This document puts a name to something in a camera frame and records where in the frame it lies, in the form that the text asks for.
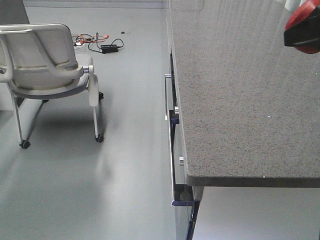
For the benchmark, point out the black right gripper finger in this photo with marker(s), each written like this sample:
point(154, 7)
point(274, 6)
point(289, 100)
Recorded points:
point(305, 33)

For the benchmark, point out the red yellow apple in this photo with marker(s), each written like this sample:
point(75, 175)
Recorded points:
point(301, 14)

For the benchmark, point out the grey stone counter cabinet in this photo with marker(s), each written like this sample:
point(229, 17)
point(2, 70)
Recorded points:
point(250, 115)

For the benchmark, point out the black power adapter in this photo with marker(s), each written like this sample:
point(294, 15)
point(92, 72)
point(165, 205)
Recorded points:
point(109, 48)

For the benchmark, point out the white mesh office chair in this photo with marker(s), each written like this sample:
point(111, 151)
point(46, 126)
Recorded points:
point(38, 62)

